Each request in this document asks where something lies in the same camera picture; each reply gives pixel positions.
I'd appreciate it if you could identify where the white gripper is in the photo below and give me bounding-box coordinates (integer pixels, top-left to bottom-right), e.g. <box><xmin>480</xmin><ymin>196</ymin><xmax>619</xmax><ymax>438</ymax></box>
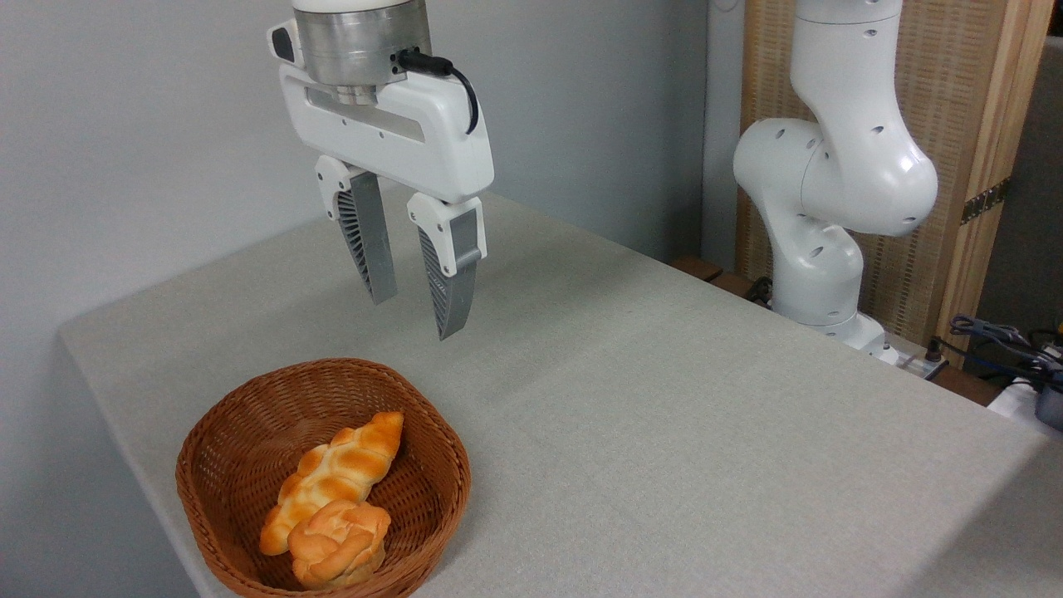
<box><xmin>267</xmin><ymin>20</ymin><xmax>496</xmax><ymax>341</ymax></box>

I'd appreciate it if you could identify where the long braided bread loaf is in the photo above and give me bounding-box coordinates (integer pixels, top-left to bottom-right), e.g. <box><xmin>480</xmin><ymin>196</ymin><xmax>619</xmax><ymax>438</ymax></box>
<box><xmin>259</xmin><ymin>411</ymin><xmax>405</xmax><ymax>556</ymax></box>

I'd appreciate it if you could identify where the white robot base connector block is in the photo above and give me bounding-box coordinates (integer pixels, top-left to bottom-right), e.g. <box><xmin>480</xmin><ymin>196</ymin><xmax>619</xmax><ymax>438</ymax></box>
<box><xmin>879</xmin><ymin>331</ymin><xmax>949</xmax><ymax>380</ymax></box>

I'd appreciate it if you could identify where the round knotted bread roll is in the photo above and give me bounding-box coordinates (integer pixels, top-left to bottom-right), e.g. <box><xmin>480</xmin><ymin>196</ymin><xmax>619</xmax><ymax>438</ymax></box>
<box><xmin>287</xmin><ymin>499</ymin><xmax>392</xmax><ymax>591</ymax></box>

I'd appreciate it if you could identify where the brown woven wicker basket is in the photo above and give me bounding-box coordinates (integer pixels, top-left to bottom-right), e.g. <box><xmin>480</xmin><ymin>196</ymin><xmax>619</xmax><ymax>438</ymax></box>
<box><xmin>175</xmin><ymin>358</ymin><xmax>473</xmax><ymax>598</ymax></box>

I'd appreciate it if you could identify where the wooden rattan folding screen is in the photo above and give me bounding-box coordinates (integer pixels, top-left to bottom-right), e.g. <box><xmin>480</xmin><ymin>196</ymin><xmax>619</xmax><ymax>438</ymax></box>
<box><xmin>735</xmin><ymin>0</ymin><xmax>1056</xmax><ymax>368</ymax></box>

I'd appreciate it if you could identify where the metal screen hinge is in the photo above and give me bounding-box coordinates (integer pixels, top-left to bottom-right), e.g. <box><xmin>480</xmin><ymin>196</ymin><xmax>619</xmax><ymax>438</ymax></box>
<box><xmin>960</xmin><ymin>177</ymin><xmax>1012</xmax><ymax>226</ymax></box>

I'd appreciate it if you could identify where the blue grey plastic container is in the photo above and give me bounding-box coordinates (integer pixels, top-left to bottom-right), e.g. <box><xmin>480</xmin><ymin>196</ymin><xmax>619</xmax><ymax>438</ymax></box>
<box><xmin>1034</xmin><ymin>380</ymin><xmax>1063</xmax><ymax>431</ymax></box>

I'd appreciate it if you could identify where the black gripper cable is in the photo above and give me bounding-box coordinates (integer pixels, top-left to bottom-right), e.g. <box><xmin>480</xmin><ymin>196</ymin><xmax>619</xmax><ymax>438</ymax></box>
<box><xmin>394</xmin><ymin>49</ymin><xmax>481</xmax><ymax>135</ymax></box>

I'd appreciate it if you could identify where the bundle of dark cables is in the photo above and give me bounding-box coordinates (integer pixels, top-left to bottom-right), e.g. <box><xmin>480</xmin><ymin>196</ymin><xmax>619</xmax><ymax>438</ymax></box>
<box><xmin>947</xmin><ymin>314</ymin><xmax>1063</xmax><ymax>385</ymax></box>

